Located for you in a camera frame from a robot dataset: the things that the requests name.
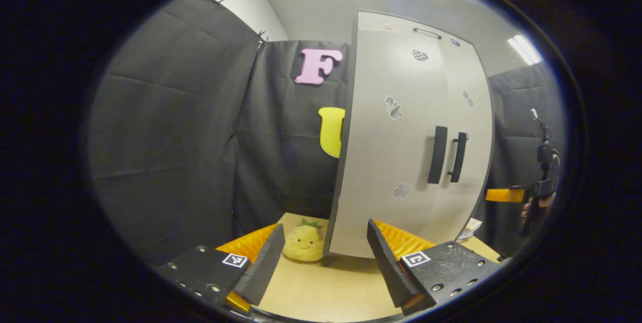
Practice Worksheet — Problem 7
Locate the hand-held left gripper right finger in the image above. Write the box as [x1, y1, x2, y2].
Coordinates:
[367, 219, 500, 316]

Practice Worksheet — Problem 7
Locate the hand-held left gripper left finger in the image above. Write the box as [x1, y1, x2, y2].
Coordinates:
[155, 223, 286, 313]

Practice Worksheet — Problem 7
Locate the white cabinet drawer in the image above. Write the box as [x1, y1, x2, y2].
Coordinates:
[356, 11, 476, 48]

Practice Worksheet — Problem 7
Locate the yellow pineapple plush toy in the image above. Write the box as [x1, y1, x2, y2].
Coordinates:
[282, 218, 327, 262]

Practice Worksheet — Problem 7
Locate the ceiling light panel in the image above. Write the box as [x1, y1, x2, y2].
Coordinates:
[508, 35, 543, 66]

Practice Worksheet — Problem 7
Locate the black door handle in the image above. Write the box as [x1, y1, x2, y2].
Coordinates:
[427, 126, 448, 185]
[449, 132, 468, 184]

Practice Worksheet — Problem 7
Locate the white cabinet door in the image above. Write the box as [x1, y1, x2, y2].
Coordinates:
[437, 40, 495, 244]
[326, 30, 450, 258]

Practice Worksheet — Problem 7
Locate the small white booklet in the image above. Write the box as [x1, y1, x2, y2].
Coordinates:
[455, 218, 483, 242]

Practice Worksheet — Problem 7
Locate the white shoe cabinet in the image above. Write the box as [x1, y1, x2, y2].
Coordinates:
[324, 10, 496, 259]

